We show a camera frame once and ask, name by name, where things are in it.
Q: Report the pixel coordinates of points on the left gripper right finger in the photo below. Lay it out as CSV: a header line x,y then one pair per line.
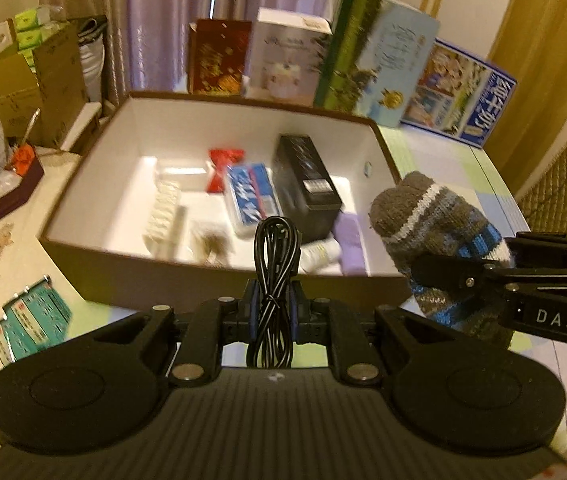
x,y
333,325

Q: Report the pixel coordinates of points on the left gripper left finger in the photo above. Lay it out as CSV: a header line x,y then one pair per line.
x,y
203,335

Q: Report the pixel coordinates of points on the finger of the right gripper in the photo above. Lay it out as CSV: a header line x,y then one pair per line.
x,y
464,278
538,245

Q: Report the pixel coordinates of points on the grey blue knitted hat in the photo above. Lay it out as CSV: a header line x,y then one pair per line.
x,y
419,216

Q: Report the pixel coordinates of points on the white pill bottle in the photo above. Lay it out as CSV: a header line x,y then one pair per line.
x,y
318,255

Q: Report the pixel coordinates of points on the clear bag of cotton swabs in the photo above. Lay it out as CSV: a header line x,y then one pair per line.
x,y
165,224

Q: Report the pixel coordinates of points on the black product box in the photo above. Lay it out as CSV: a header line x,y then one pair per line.
x,y
307,196

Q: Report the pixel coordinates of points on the blue white tissue pack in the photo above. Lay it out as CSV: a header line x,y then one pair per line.
x,y
250,197

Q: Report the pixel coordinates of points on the red snack packet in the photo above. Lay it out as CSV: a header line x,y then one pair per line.
x,y
221,159

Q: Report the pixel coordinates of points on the checkered bed sheet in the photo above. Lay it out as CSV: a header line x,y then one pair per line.
x,y
466,171

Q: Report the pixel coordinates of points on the brown cardboard storage box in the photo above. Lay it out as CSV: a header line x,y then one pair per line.
x,y
95,232

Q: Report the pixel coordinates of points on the blue milk carton box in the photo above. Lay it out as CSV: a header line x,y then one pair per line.
x,y
459,95

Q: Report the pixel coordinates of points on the teal medicine boxes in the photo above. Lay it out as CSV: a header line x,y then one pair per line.
x,y
33,320

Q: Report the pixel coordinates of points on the light blue green milk box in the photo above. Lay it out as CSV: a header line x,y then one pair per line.
x,y
375,56

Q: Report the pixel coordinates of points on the dark wooden tray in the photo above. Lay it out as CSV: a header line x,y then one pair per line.
x,y
19,179

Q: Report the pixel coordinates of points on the white appliance box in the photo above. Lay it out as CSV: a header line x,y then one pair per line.
x,y
285,56

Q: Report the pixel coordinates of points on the open brown cardboard carton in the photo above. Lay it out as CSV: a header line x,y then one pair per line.
x,y
53,87

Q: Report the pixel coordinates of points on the red gold gift box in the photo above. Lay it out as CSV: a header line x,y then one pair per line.
x,y
217,56

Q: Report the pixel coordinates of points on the green tissue packs stack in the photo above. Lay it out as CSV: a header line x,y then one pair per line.
x,y
36,25

